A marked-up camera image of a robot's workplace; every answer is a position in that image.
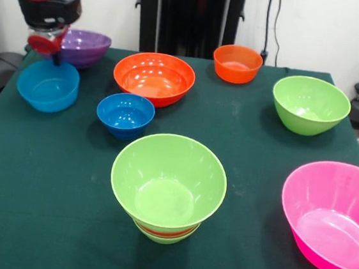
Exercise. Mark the large green bowl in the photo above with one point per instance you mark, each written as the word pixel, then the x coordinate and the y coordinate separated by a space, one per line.
pixel 311 103
pixel 167 184

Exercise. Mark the light blue translucent bowl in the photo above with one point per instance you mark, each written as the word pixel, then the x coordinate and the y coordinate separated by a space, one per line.
pixel 47 88

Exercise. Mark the small dark blue bowl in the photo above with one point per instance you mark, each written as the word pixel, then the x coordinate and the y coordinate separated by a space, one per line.
pixel 125 116

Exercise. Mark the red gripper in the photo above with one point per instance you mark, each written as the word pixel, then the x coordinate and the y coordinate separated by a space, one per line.
pixel 42 44

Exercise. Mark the small translucent orange bowl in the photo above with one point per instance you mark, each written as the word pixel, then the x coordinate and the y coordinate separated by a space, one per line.
pixel 164 232
pixel 238 66

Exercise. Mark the dark green table cloth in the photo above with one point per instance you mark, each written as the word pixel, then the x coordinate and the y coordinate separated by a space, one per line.
pixel 32 189

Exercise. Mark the small green bowl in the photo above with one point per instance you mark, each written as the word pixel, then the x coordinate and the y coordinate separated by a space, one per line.
pixel 162 239

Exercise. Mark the purple bowl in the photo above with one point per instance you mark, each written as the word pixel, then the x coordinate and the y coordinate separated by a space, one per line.
pixel 85 49

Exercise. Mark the large pink bowl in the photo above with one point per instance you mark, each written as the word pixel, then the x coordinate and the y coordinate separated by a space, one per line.
pixel 328 214

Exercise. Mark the large orange bowl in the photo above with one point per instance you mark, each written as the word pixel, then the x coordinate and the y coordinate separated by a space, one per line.
pixel 153 77

